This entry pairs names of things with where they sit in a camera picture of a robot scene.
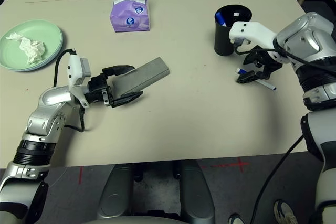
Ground grey right robot leg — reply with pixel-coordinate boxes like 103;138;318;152
173;161;216;224

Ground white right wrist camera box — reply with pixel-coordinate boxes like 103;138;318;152
228;21;278;52

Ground green plastic plate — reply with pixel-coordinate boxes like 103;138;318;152
0;19;64;71

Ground purple tissue pack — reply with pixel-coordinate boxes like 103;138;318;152
110;0;152;34

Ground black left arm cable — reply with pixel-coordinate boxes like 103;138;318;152
53;48;86;133

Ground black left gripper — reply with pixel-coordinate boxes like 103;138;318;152
87;64;144;109

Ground grey glasses case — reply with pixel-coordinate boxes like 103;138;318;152
112;56;170;98

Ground grey white sneaker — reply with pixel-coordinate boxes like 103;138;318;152
274;199;299;224
228;213;248;224

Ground white marker blue cap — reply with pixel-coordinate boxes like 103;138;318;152
235;67;277;91
215;12;228;28

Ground black pen cup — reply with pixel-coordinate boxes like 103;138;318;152
214;4;254;57

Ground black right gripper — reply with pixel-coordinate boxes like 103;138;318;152
236;50;284;84

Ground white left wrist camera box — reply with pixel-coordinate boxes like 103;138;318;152
67;54;91;88

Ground grey robot leg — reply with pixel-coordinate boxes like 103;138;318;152
97;164;138;224
173;161;216;224

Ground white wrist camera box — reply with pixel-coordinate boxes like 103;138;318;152
67;54;91;88
228;21;278;52

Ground grey robot waist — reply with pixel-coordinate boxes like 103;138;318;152
86;215;190;224

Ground grey left robot leg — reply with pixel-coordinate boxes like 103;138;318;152
97;164;138;224

